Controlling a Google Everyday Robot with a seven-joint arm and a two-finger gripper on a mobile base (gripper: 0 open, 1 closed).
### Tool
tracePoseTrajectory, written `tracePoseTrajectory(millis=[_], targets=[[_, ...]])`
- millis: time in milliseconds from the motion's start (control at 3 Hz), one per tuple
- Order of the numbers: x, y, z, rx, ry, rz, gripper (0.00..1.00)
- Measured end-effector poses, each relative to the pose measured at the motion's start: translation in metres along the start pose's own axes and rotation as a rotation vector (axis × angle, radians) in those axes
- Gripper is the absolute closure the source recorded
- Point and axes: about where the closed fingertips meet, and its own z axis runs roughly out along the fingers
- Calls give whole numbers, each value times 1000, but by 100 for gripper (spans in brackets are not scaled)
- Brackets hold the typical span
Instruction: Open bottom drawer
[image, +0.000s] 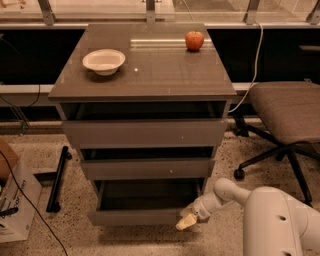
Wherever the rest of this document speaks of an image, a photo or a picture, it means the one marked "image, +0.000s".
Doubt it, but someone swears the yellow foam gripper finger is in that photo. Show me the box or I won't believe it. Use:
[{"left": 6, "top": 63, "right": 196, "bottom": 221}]
[
  {"left": 176, "top": 213, "right": 197, "bottom": 231},
  {"left": 180, "top": 206, "right": 193, "bottom": 216}
]

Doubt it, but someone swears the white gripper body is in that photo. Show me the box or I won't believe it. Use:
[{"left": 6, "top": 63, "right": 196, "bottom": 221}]
[{"left": 192, "top": 193, "right": 221, "bottom": 220}]

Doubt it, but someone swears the grey bottom drawer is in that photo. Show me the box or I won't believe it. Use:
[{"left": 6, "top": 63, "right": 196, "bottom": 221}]
[{"left": 88, "top": 178, "right": 205, "bottom": 226}]

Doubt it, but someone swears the grey drawer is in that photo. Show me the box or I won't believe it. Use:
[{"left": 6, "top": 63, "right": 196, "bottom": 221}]
[
  {"left": 88, "top": 178, "right": 205, "bottom": 226},
  {"left": 80, "top": 158, "right": 215, "bottom": 180},
  {"left": 63, "top": 120, "right": 227, "bottom": 149}
]

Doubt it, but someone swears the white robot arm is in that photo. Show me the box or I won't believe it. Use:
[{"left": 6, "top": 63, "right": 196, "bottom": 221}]
[{"left": 176, "top": 178, "right": 320, "bottom": 256}]

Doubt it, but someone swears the grey top drawer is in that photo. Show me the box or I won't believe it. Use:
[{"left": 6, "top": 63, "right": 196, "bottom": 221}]
[{"left": 63, "top": 120, "right": 227, "bottom": 149}]

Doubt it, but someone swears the grey middle drawer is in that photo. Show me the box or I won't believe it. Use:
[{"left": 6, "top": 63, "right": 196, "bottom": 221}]
[{"left": 80, "top": 158, "right": 215, "bottom": 180}]

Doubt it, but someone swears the grey drawer cabinet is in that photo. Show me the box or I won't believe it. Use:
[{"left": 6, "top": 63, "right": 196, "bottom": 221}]
[{"left": 47, "top": 22, "right": 237, "bottom": 201}]

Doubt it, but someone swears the brown office chair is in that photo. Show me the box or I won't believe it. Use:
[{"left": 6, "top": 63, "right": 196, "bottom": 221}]
[{"left": 230, "top": 81, "right": 320, "bottom": 205}]

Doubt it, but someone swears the black metal bar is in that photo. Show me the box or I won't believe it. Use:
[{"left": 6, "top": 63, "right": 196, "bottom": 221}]
[{"left": 46, "top": 146, "right": 72, "bottom": 213}]

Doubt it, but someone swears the red apple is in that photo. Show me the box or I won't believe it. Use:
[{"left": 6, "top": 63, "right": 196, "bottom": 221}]
[{"left": 185, "top": 31, "right": 204, "bottom": 51}]

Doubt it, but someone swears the white paper bowl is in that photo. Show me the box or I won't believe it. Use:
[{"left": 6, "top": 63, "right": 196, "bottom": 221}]
[{"left": 82, "top": 49, "right": 126, "bottom": 76}]

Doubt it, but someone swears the white cardboard box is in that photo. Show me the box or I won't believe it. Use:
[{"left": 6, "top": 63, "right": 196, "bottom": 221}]
[{"left": 0, "top": 139, "right": 42, "bottom": 243}]

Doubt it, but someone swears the white hanging cable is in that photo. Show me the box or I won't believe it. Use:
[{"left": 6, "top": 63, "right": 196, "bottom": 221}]
[{"left": 227, "top": 21, "right": 264, "bottom": 114}]

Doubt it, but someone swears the black cable on floor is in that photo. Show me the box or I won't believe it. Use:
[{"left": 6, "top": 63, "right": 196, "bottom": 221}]
[{"left": 0, "top": 150, "right": 69, "bottom": 256}]

